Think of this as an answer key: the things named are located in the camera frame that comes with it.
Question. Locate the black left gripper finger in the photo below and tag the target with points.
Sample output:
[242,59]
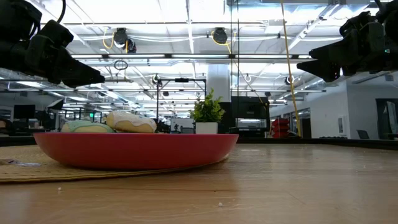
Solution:
[68,63]
[74,81]

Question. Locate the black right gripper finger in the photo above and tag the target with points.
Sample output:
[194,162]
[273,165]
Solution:
[329,53]
[323,70]

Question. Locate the large teal iced donut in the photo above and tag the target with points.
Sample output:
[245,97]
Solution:
[87,127]

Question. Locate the white donut with teal drizzle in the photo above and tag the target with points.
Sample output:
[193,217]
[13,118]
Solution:
[130,123]

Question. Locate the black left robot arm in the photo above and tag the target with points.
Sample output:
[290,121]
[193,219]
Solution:
[15,15]

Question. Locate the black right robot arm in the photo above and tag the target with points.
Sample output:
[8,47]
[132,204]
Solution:
[390,15]

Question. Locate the dark background monitor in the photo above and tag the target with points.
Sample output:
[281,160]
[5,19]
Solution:
[24,111]

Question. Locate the stack of red bins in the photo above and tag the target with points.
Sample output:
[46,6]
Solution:
[280,127]

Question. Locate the black computer case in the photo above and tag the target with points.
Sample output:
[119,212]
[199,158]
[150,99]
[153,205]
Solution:
[250,109]

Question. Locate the pink round plate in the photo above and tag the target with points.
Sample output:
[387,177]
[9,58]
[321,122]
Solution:
[133,152]

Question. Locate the crumpled clear wrapper scrap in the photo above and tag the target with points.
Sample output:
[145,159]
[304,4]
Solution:
[18,162]

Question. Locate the round woven straw placemat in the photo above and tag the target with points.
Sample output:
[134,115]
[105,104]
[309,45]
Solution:
[31,174]

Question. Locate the green plant in white pot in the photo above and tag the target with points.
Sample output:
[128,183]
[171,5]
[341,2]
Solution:
[206,107]

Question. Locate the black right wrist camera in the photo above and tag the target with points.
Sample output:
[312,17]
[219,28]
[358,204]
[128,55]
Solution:
[363,28]

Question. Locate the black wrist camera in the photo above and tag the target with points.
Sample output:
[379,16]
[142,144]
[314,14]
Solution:
[363,28]
[53,34]

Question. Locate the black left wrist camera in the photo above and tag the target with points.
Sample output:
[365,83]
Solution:
[53,34]

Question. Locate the black background rig frame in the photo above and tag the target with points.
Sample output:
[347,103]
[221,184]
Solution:
[182,80]

